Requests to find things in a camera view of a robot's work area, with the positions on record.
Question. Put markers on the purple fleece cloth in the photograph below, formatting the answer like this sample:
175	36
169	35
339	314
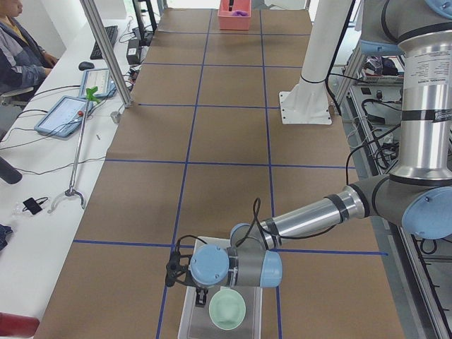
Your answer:
240	14

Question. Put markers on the light green bowl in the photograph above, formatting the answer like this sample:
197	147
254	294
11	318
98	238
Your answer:
227	309

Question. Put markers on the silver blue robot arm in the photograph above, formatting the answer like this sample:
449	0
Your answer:
414	195

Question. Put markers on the pink plastic tray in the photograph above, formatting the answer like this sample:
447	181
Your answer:
228	22

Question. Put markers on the translucent white plastic bin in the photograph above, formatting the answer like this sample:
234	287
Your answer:
254	310

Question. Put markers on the black power adapter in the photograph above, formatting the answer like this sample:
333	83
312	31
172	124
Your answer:
133	54

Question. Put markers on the far blue teach pendant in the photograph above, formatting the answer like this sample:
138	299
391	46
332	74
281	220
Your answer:
99	78

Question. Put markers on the blue teach pendant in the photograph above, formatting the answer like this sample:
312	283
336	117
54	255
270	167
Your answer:
99	78
64	117

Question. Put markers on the black computer mouse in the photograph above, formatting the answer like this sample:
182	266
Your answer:
85	65

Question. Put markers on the green plastic clamp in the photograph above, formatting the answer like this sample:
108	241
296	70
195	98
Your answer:
90	94

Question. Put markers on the metal reacher grabber tool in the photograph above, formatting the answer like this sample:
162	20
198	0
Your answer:
71	191

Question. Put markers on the red cylinder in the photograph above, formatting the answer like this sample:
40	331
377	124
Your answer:
18	326

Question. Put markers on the near blue teach pendant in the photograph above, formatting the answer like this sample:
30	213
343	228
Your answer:
64	117

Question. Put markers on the seated person in jacket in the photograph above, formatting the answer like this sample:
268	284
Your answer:
24	64

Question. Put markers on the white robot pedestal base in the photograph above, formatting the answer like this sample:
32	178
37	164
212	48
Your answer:
307	102

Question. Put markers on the aluminium frame post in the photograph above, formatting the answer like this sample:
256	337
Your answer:
100	35

